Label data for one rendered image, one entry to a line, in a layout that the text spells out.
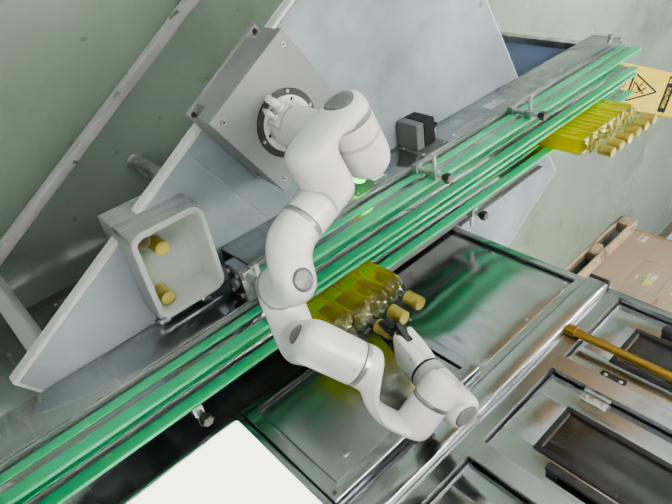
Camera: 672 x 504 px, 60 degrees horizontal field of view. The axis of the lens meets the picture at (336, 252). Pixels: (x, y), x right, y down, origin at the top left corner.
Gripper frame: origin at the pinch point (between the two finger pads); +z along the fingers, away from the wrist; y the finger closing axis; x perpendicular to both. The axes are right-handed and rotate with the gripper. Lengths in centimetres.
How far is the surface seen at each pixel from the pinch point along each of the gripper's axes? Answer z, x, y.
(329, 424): -5.8, 20.8, -12.2
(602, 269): 178, -295, -242
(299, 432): -4.0, 27.4, -12.1
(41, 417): 15, 74, 7
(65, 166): 86, 53, 29
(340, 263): 22.3, 0.0, 6.3
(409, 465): -24.1, 11.4, -12.4
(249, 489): -11.3, 42.1, -11.5
